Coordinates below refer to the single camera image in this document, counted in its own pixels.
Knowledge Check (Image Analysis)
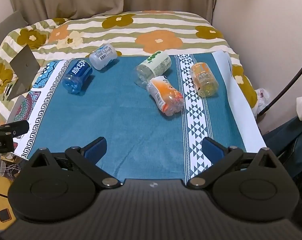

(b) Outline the floral striped duvet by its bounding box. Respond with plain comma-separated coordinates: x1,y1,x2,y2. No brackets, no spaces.
0,10,258,124

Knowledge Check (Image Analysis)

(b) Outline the orange cartoon label cup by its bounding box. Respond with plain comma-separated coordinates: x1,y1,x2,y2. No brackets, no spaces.
146,76,184,116

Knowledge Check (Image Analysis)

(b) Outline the grey open laptop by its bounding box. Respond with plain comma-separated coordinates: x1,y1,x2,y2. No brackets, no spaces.
7,45,40,101

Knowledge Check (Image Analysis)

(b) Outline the clear cup green label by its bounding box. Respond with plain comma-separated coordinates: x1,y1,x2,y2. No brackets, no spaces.
134,51,171,88

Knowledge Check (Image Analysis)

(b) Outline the yellow orange label cup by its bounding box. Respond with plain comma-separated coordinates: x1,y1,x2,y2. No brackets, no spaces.
190,62,219,98

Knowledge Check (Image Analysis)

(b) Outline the teal patterned table cloth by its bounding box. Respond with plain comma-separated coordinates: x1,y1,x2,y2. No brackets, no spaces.
14,51,265,180

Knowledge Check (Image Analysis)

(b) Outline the blue plastic cup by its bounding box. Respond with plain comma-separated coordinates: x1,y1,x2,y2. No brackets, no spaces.
62,59,93,94

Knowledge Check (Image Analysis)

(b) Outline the white plastic bag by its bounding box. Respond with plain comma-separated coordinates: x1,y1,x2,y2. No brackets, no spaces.
252,88,270,119

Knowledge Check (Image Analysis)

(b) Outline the black cable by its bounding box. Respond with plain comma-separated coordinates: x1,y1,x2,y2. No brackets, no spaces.
257,55,302,117

